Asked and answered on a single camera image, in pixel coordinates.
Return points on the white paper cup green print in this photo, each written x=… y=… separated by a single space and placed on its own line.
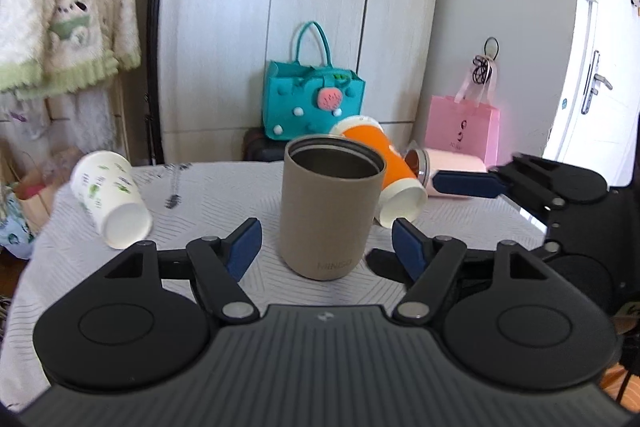
x=107 y=192

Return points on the grey fuzzy cloth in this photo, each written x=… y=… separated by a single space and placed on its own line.
x=85 y=117

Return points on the blue patterned bag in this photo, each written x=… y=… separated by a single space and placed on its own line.
x=12 y=227

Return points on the pink paper bag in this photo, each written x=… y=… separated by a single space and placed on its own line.
x=462 y=127

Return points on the white wardrobe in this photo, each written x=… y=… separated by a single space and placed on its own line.
x=225 y=57

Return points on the beige metal cup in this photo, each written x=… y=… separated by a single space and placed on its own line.
x=325 y=217

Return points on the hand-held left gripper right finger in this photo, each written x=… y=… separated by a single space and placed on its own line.
x=409 y=247

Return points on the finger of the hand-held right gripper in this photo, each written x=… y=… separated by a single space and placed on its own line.
x=536 y=218
x=462 y=184

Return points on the white patterned tablecloth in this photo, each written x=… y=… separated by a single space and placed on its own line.
x=200 y=207

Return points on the black floor stand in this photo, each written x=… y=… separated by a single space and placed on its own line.
x=156 y=57

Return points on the white door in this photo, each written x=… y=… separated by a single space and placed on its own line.
x=595 y=137

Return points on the brown paper bag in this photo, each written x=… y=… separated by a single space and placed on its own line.
x=35 y=202

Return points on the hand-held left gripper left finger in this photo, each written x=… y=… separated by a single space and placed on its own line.
x=244 y=248

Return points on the pink cup with metal rim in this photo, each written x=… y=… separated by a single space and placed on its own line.
x=455 y=159

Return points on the orange paper cup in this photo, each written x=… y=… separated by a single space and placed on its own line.
x=396 y=168

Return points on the teal felt handbag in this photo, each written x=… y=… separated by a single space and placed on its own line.
x=295 y=92

